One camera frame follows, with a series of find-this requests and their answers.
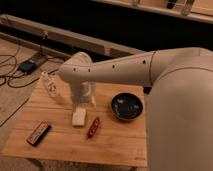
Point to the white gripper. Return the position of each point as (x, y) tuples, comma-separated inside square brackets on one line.
[(82, 95)]

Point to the wooden table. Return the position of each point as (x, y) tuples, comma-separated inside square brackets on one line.
[(114, 143)]

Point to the black power adapter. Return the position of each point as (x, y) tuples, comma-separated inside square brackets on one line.
[(27, 67)]

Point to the clear plastic bottle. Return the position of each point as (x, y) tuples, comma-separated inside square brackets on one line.
[(49, 84)]

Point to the red snack bar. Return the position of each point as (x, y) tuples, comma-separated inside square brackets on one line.
[(93, 128)]

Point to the dark blue bowl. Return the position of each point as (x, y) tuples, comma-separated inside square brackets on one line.
[(126, 106)]

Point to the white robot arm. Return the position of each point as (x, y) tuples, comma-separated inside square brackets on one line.
[(180, 103)]

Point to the long wooden beam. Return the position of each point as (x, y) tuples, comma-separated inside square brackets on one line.
[(68, 37)]

